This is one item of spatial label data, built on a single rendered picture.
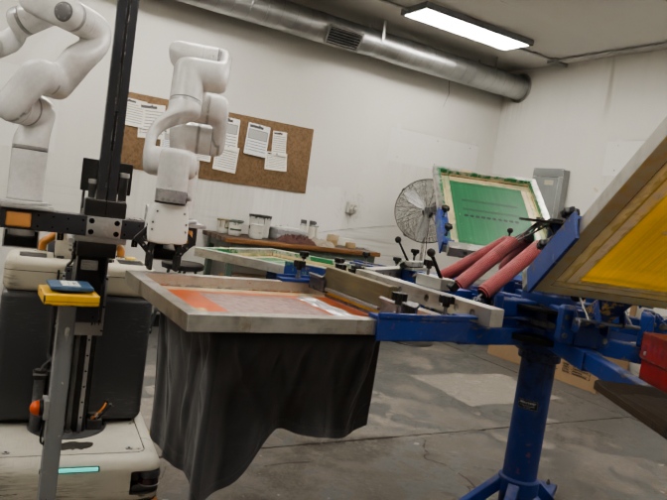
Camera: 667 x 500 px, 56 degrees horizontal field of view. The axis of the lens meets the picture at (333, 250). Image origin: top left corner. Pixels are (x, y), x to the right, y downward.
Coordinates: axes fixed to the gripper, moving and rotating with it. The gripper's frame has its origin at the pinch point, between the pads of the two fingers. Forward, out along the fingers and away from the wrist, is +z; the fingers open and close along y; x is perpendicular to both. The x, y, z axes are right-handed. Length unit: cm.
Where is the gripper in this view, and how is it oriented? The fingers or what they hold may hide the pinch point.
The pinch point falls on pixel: (162, 263)
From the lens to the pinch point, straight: 163.5
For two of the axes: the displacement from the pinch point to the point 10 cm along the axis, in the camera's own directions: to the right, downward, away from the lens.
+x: 5.0, 1.3, -8.5
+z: -1.4, 9.9, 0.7
